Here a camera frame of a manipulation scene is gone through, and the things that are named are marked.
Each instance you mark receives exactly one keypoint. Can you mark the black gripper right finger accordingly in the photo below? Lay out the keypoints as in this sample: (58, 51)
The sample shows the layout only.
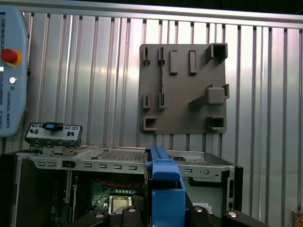
(201, 218)

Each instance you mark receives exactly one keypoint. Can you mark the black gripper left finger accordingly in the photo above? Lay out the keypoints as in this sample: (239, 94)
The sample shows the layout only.
(127, 217)

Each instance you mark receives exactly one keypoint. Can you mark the hard disk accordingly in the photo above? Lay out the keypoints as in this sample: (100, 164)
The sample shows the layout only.
(165, 189)

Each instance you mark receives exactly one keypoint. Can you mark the silver CPU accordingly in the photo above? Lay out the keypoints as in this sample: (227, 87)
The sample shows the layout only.
(123, 204)

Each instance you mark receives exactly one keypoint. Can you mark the CPU socket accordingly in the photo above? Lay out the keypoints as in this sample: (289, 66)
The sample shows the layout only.
(110, 203)

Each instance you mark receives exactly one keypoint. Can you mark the black open PC case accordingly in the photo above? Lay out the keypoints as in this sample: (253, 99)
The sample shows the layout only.
(106, 165)

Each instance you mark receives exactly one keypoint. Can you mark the grey parts rack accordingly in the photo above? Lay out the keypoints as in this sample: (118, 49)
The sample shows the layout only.
(184, 82)

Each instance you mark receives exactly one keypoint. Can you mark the pale blue teach pendant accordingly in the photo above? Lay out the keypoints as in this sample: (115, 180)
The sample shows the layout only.
(14, 94)

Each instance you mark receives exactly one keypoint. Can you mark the metal slot retention bracket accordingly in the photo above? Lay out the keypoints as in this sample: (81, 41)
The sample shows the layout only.
(47, 139)

